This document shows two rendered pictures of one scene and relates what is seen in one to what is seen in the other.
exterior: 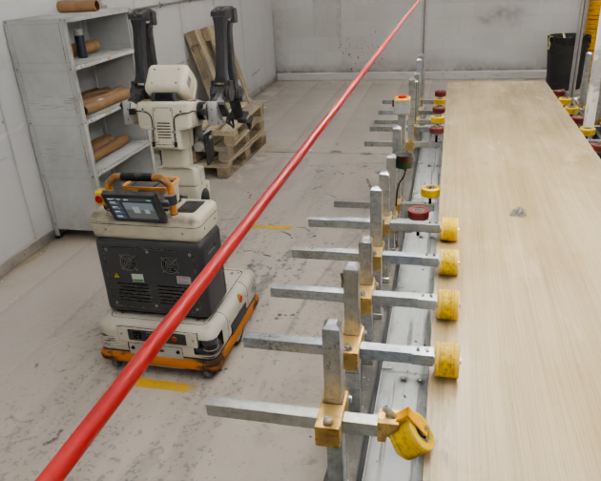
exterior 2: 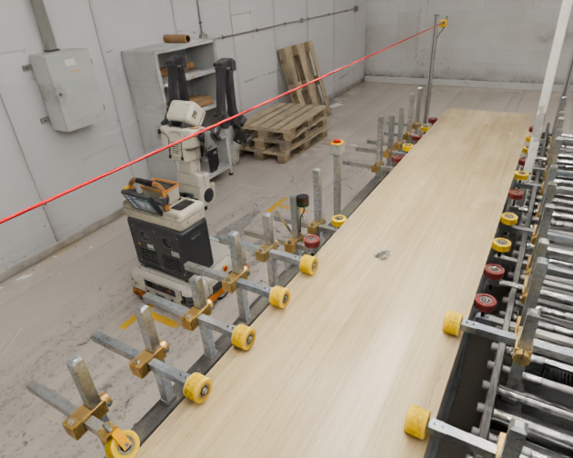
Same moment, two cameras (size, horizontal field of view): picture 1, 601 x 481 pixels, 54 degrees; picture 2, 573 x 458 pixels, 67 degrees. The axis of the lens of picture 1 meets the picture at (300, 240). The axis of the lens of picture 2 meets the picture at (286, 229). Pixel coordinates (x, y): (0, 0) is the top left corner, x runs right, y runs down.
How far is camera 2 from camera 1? 1.00 m
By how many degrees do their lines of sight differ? 17
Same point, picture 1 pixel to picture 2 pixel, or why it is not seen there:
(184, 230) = (172, 223)
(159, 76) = (175, 109)
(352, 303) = (145, 333)
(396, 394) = not seen: hidden behind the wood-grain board
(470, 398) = (196, 423)
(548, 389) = (253, 431)
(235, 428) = (187, 362)
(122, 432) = not seen: hidden behind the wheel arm
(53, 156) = (152, 144)
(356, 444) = (154, 423)
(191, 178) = (196, 182)
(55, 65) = (150, 83)
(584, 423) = not seen: outside the picture
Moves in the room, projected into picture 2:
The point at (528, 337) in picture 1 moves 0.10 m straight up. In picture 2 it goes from (283, 378) to (281, 356)
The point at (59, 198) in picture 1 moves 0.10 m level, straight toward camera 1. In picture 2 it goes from (155, 171) to (155, 174)
